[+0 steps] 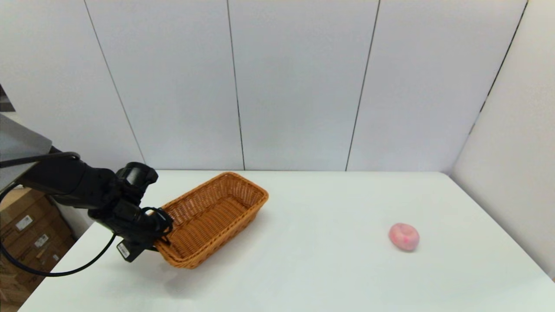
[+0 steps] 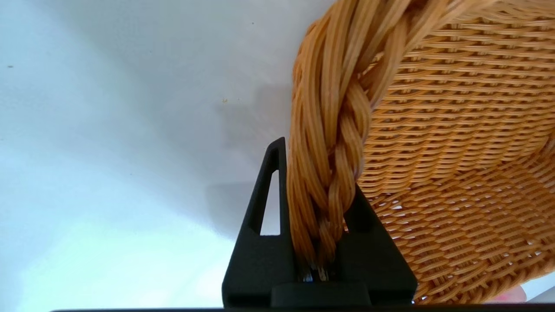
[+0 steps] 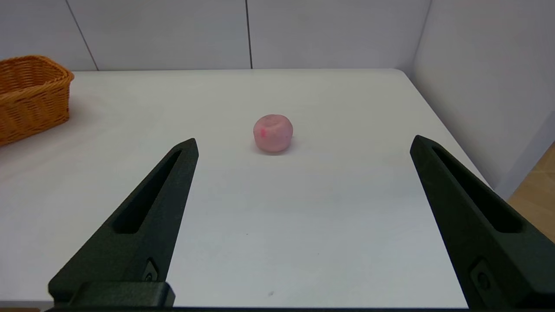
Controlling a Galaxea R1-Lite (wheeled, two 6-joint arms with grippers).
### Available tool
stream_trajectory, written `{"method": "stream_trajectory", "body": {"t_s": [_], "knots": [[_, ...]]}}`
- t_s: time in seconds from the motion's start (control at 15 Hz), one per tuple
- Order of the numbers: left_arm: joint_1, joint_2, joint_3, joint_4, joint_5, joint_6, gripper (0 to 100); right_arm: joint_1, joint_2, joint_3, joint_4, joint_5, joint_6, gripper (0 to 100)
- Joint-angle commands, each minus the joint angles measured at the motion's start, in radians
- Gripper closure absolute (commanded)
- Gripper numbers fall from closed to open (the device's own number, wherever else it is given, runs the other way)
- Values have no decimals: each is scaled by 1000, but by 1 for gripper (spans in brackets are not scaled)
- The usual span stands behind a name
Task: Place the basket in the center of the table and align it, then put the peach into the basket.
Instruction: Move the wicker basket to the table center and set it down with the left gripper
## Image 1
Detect orange woven wicker basket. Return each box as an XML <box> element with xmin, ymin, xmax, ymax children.
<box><xmin>154</xmin><ymin>172</ymin><xmax>269</xmax><ymax>269</ymax></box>

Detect pink round doughnut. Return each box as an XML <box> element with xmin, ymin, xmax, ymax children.
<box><xmin>388</xmin><ymin>223</ymin><xmax>420</xmax><ymax>252</ymax></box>

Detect cardboard box with white label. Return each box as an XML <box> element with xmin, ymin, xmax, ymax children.
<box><xmin>0</xmin><ymin>187</ymin><xmax>65</xmax><ymax>237</ymax></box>
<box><xmin>0</xmin><ymin>223</ymin><xmax>77</xmax><ymax>263</ymax></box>

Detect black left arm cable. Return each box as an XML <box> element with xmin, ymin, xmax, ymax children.
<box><xmin>0</xmin><ymin>152</ymin><xmax>118</xmax><ymax>277</ymax></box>

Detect dark wall frame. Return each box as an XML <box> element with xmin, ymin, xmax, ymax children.
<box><xmin>0</xmin><ymin>84</ymin><xmax>16</xmax><ymax>112</ymax></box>

